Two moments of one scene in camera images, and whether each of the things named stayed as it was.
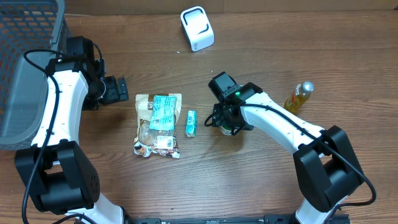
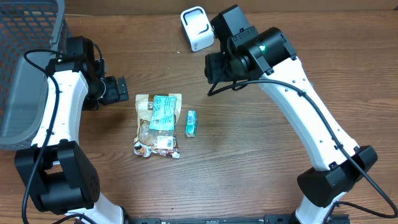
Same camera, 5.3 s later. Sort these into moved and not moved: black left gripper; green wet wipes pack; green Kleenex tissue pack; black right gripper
Moved: black right gripper
Not moved: green wet wipes pack; green Kleenex tissue pack; black left gripper
